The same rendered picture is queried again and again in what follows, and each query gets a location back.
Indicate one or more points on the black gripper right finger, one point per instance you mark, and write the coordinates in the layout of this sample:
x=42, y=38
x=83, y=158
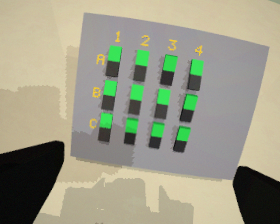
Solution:
x=258, y=196

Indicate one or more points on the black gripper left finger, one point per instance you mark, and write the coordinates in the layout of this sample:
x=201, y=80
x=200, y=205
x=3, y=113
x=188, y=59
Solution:
x=26, y=179

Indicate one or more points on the grey switch panel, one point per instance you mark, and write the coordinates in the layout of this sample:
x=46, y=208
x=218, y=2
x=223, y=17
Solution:
x=150, y=95

